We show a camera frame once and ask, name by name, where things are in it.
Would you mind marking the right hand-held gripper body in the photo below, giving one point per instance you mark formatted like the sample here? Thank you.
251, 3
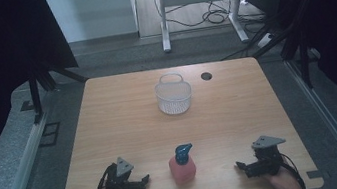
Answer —
266, 164

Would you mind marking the white cabinet panel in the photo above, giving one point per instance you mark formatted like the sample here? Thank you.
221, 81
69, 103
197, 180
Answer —
92, 15

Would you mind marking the black metal stand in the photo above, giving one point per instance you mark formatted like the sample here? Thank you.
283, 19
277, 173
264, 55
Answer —
302, 54
35, 94

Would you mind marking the white plastic basket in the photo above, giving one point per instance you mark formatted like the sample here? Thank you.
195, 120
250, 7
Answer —
173, 97

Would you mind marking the grey table bracket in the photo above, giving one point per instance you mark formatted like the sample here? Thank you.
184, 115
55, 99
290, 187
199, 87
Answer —
314, 174

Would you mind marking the white power strip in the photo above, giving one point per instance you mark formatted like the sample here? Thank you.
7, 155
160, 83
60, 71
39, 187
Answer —
265, 40

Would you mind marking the pink soap bottle blue pump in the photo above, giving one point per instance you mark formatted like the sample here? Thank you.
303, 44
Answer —
183, 171

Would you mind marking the black floor plate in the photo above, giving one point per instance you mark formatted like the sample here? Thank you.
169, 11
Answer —
49, 134

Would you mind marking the person's right hand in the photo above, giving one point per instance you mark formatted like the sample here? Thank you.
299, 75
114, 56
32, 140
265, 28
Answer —
286, 184

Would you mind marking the round black table grommet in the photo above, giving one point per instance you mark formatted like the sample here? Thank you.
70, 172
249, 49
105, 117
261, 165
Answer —
206, 76

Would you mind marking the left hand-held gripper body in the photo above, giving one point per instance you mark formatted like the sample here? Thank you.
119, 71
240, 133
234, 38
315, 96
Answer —
121, 185

